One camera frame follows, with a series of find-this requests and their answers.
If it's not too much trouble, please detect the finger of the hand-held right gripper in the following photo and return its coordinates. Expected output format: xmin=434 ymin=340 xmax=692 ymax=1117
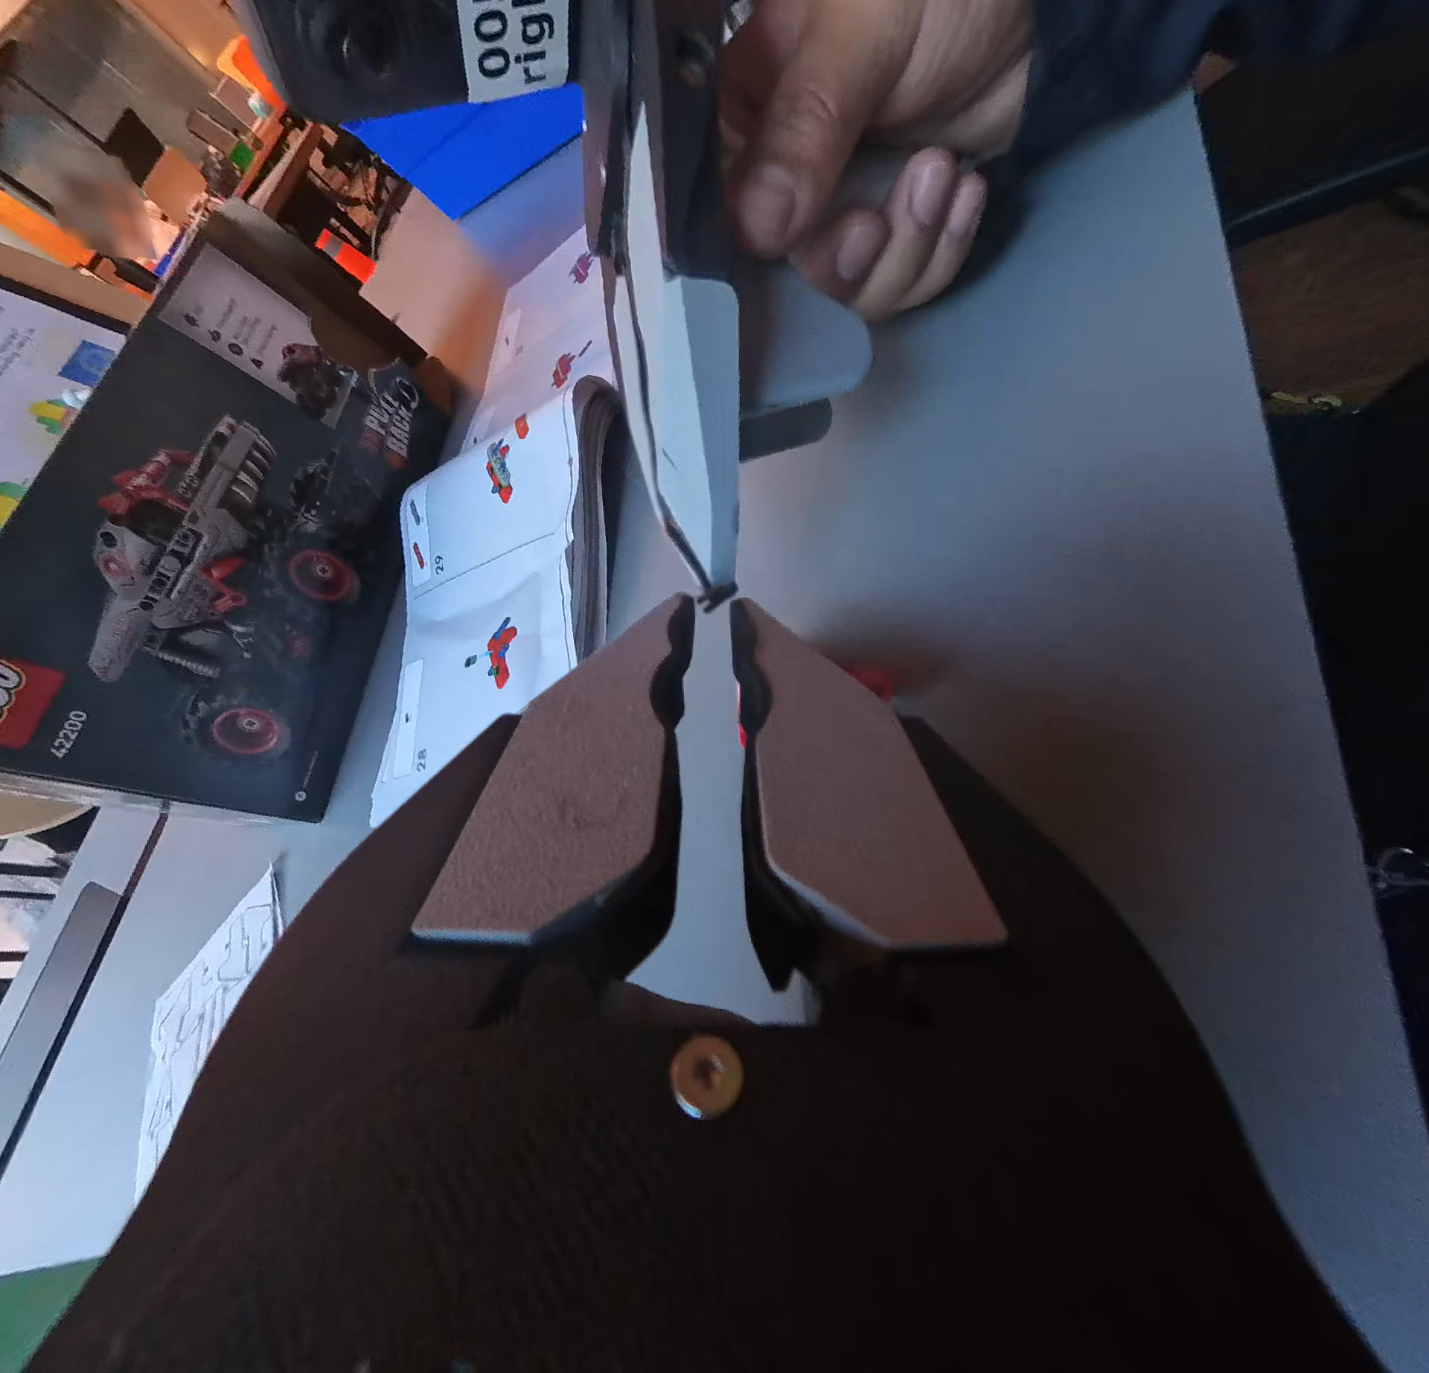
xmin=608 ymin=101 xmax=741 ymax=615

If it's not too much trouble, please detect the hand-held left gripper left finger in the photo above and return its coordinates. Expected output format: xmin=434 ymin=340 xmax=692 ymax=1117
xmin=407 ymin=592 xmax=695 ymax=978

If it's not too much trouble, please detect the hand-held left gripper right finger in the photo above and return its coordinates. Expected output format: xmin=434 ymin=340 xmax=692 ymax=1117
xmin=728 ymin=594 xmax=1009 ymax=993

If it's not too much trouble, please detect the red lego piece with blue pins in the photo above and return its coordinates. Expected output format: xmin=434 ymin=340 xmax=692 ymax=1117
xmin=736 ymin=661 xmax=898 ymax=752

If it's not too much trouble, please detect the person's right forearm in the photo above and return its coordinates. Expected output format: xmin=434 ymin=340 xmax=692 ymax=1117
xmin=982 ymin=0 xmax=1429 ymax=191

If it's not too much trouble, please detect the open lego instruction booklet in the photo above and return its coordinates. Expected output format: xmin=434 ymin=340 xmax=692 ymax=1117
xmin=369 ymin=223 xmax=632 ymax=831

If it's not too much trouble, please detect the black lego set box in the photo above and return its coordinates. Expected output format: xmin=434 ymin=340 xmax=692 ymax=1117
xmin=0 ymin=199 xmax=457 ymax=827

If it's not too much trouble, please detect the person's right hand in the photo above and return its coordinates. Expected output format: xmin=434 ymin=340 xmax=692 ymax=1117
xmin=718 ymin=0 xmax=1035 ymax=321

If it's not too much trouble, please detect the orange storage bin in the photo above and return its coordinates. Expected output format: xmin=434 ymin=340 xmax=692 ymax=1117
xmin=218 ymin=38 xmax=281 ymax=113

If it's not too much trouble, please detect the blue panel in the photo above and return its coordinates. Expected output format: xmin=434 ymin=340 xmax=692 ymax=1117
xmin=338 ymin=84 xmax=590 ymax=221

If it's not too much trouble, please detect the tan cardboard box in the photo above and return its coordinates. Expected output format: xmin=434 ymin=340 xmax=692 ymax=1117
xmin=357 ymin=183 xmax=537 ymax=397

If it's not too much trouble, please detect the background shelving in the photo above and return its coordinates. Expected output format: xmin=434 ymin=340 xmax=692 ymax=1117
xmin=0 ymin=0 xmax=281 ymax=202

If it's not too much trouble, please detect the white line-drawing paper sheet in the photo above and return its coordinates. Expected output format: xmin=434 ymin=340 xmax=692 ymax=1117
xmin=134 ymin=863 xmax=289 ymax=1205

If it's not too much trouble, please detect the computer monitor screen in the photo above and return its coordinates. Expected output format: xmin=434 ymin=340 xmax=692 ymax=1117
xmin=0 ymin=277 xmax=134 ymax=531

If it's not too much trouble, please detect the silver laptop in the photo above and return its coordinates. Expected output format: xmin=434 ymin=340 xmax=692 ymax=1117
xmin=0 ymin=880 xmax=126 ymax=1157

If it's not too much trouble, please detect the green object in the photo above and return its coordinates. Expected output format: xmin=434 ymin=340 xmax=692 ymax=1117
xmin=0 ymin=1255 xmax=105 ymax=1373

